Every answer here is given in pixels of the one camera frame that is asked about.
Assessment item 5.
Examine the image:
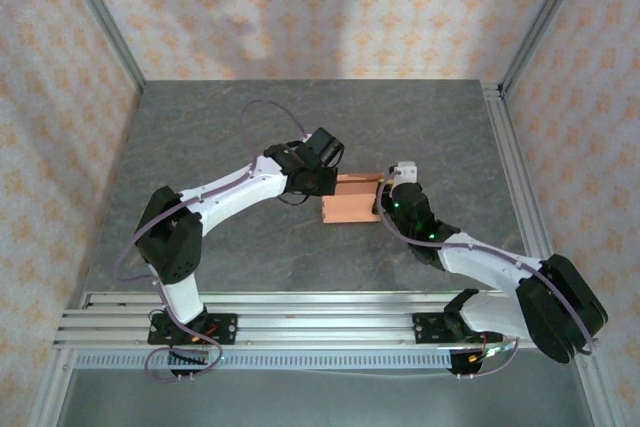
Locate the aluminium frame post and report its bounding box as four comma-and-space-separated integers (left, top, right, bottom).
53, 0, 147, 96
498, 0, 596, 93

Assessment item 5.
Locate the aluminium side rail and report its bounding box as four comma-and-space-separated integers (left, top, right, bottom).
481, 80, 571, 308

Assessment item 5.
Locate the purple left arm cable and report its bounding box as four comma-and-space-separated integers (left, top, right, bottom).
110, 99, 309, 383

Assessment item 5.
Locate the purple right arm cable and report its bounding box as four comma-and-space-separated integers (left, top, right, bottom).
375, 169, 599, 379

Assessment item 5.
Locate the black electronics board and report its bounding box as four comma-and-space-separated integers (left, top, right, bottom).
167, 346, 211, 379

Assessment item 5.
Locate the grey slotted cable duct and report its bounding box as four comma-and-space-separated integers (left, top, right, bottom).
73, 350, 454, 371

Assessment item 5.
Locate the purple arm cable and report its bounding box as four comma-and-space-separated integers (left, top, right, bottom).
110, 99, 309, 383
375, 169, 599, 379

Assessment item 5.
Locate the aluminium mounting rail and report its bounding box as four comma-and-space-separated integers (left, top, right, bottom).
52, 290, 601, 351

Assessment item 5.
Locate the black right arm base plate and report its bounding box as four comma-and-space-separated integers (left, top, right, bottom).
411, 311, 503, 346

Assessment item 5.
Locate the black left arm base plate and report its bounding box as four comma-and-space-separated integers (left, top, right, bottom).
147, 313, 238, 347

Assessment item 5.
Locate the aluminium frame leg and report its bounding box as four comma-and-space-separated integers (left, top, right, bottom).
27, 346, 76, 427
572, 346, 629, 427

